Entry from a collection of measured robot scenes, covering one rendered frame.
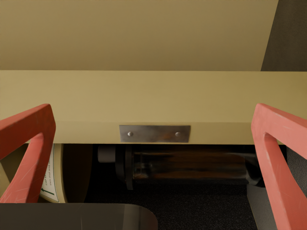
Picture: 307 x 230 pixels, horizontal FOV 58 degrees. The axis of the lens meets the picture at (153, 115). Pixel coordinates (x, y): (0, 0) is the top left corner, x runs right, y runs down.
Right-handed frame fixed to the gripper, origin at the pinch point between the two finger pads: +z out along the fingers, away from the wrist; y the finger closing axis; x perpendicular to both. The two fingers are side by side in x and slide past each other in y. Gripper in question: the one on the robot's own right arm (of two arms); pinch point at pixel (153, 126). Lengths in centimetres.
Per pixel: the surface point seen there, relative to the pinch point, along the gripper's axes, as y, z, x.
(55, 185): 12.7, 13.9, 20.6
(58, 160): 11.9, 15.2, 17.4
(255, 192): -18.5, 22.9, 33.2
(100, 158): 8.0, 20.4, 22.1
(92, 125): 6.1, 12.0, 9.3
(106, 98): 5.2, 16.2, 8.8
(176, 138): -2.3, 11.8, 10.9
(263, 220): -18.5, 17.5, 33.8
